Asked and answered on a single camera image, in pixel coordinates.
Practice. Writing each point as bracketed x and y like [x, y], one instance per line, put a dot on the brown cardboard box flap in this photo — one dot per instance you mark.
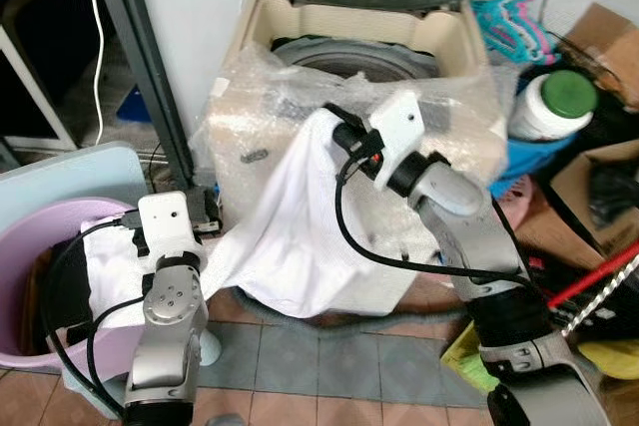
[609, 42]

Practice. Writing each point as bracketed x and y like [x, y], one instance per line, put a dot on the green yellow plastic item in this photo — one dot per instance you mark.
[467, 356]

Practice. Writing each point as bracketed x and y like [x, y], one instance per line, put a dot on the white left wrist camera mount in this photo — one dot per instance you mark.
[168, 221]

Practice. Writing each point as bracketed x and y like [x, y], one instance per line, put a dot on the white metal frame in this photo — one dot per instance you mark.
[35, 87]

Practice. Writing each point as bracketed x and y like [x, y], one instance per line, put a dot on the blue plastic basin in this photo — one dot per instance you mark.
[529, 159]

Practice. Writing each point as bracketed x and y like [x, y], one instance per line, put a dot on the white bottle with green cap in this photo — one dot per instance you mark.
[549, 107]

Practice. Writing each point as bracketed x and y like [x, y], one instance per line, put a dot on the beige top-load washing machine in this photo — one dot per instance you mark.
[300, 37]

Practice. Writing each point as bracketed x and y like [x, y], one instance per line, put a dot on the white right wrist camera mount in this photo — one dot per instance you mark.
[399, 132]

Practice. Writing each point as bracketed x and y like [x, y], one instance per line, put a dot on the pink plastic stool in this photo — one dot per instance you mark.
[514, 202]

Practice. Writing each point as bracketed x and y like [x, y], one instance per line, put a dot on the pink plastic laundry basket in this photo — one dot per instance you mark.
[40, 236]

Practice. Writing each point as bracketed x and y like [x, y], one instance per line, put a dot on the yellow cloth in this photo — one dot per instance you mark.
[611, 358]

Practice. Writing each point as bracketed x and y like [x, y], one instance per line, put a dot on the dark metal pole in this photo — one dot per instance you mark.
[140, 57]

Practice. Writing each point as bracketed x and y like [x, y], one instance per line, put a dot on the white cloth garment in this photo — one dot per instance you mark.
[290, 236]

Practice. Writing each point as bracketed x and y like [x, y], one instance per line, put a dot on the open cardboard box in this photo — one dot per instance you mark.
[579, 212]

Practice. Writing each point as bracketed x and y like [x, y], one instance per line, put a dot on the black garment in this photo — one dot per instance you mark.
[65, 291]

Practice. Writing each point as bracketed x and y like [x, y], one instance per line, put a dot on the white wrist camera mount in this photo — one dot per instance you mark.
[168, 221]
[399, 132]

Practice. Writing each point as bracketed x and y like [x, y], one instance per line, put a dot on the clear bubble wrap sheet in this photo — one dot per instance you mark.
[260, 107]

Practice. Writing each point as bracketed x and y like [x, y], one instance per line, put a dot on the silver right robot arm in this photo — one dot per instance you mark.
[499, 266]

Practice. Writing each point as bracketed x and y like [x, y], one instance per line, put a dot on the pink and teal clothes hangers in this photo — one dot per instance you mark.
[511, 19]

